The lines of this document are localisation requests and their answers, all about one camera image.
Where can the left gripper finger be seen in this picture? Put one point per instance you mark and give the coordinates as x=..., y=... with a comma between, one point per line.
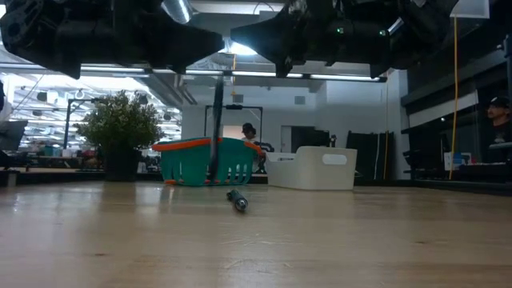
x=196, y=38
x=178, y=62

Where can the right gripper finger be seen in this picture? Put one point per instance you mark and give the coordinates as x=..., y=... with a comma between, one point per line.
x=264, y=34
x=284, y=66

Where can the black pen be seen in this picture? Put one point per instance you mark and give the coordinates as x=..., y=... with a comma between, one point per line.
x=217, y=120
x=238, y=202

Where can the teal basket orange rim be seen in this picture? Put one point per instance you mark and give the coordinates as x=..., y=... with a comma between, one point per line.
x=188, y=164

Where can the white plastic bin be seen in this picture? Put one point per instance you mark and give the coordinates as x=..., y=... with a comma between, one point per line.
x=312, y=174

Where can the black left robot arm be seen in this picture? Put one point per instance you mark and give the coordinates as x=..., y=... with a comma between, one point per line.
x=40, y=40

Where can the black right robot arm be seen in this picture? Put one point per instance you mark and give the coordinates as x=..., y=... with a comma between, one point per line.
x=400, y=36

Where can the long ceiling light bar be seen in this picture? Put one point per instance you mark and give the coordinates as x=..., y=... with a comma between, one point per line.
x=340, y=77

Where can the person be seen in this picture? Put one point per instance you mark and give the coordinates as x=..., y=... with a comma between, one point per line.
x=500, y=116
x=248, y=129

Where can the green potted plant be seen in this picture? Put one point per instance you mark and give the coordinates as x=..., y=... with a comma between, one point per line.
x=120, y=120

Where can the black metal stand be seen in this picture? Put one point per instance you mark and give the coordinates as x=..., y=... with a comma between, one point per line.
x=66, y=124

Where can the black folding panel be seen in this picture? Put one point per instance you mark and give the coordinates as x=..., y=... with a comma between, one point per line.
x=360, y=156

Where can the dark monitor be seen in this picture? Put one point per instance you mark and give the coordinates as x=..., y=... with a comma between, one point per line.
x=12, y=134

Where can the blue white box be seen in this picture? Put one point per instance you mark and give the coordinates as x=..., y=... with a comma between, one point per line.
x=454, y=161

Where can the black aluminium table frame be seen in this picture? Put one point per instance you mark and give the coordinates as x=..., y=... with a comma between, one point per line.
x=460, y=187

